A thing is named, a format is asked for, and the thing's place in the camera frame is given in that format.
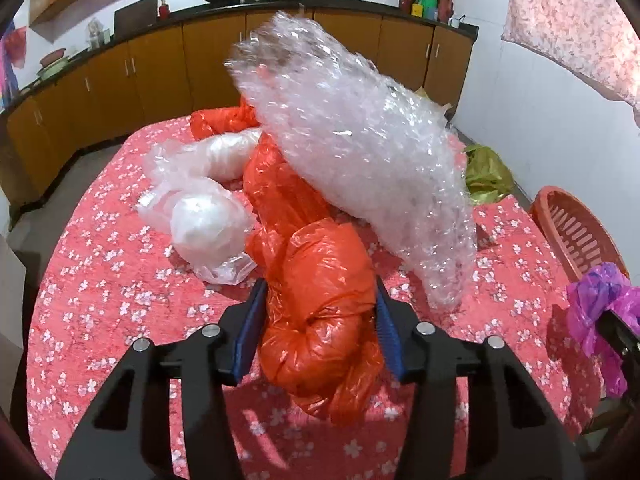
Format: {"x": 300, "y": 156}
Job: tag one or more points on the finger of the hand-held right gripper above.
{"x": 620, "y": 332}

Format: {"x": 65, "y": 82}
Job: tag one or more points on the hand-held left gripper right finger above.
{"x": 390, "y": 335}

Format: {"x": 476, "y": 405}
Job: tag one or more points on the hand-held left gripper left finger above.
{"x": 250, "y": 330}

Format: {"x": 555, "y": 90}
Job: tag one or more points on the purple plastic bag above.
{"x": 595, "y": 295}

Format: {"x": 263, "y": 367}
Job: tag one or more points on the large orange plastic bag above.
{"x": 320, "y": 285}

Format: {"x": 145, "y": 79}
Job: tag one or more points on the red plastic basket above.
{"x": 570, "y": 225}

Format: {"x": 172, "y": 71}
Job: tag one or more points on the clear plastic bag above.
{"x": 225, "y": 152}
{"x": 200, "y": 225}

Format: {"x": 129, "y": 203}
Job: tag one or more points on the yellow-green plastic bag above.
{"x": 487, "y": 172}

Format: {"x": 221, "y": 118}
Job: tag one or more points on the red floral tablecloth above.
{"x": 100, "y": 285}

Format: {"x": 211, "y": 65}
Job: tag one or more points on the clear bubble wrap sheet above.
{"x": 350, "y": 150}

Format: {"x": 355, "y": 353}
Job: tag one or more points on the small orange plastic bag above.
{"x": 220, "y": 120}

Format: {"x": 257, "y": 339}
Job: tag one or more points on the wooden kitchen base cabinets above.
{"x": 160, "y": 75}

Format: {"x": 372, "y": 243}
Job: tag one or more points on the pink floral curtain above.
{"x": 575, "y": 25}

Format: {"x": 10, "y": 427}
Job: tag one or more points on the white mug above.
{"x": 455, "y": 22}

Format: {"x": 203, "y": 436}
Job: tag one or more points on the yellow box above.
{"x": 417, "y": 11}

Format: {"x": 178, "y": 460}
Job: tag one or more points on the red bottle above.
{"x": 164, "y": 10}

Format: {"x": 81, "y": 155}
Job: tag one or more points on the clear glass jar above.
{"x": 99, "y": 35}

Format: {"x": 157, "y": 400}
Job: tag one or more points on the black kitchen countertop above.
{"x": 350, "y": 5}

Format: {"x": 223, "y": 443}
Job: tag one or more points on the dark brown cutting board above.
{"x": 135, "y": 17}

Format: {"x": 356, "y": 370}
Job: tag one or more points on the green box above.
{"x": 429, "y": 2}

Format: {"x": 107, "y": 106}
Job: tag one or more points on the pink basin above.
{"x": 52, "y": 57}

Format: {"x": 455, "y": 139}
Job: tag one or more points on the red hanging plastic bag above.
{"x": 14, "y": 55}

